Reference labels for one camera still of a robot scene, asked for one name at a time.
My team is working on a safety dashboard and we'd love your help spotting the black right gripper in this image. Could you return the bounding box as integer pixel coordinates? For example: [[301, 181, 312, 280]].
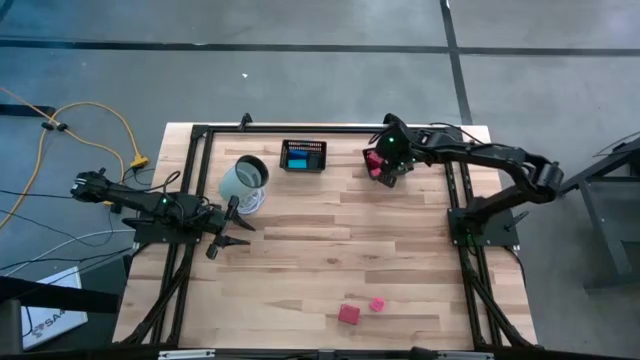
[[362, 142, 417, 189]]

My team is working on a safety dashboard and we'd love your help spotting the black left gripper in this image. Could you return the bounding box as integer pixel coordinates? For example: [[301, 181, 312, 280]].
[[192, 194, 257, 261]]

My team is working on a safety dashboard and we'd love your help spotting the large red charger block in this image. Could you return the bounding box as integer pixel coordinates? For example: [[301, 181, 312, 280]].
[[337, 304, 362, 326]]

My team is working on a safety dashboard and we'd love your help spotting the black mesh basket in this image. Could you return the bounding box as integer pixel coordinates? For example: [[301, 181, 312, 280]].
[[368, 141, 418, 176], [279, 138, 329, 174]]

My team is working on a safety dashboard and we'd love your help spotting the black beam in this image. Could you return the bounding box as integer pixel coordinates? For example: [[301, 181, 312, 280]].
[[0, 274, 121, 316]]

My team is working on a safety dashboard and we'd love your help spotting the white printed box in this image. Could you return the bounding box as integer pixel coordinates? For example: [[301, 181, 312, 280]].
[[19, 266, 90, 351]]

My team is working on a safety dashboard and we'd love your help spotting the grey metal cart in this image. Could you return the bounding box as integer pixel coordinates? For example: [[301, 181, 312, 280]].
[[549, 130, 640, 291]]

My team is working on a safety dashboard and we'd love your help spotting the coiled white cable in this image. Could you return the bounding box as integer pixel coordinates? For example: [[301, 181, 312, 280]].
[[239, 187, 267, 215]]

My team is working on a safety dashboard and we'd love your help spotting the black aluminium table frame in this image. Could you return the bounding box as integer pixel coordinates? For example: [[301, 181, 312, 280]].
[[113, 112, 539, 351]]

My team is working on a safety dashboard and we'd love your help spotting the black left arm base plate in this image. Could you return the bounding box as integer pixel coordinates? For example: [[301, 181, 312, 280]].
[[122, 215, 206, 245]]

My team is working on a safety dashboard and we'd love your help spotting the thin dark wrist cable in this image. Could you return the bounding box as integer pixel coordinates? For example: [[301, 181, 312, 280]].
[[160, 170, 182, 194]]

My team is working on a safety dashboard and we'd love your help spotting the yellow extension cable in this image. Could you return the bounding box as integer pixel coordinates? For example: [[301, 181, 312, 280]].
[[0, 85, 150, 232]]

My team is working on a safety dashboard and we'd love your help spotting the silver metal bracket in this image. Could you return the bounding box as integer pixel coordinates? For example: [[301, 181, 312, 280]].
[[438, 351, 495, 360], [158, 349, 216, 360]]

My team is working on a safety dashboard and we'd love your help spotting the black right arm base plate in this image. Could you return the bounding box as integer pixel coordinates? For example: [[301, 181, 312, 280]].
[[447, 207, 522, 247]]

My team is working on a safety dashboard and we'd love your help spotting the white floor cable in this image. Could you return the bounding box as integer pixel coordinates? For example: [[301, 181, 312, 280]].
[[0, 228, 136, 279]]

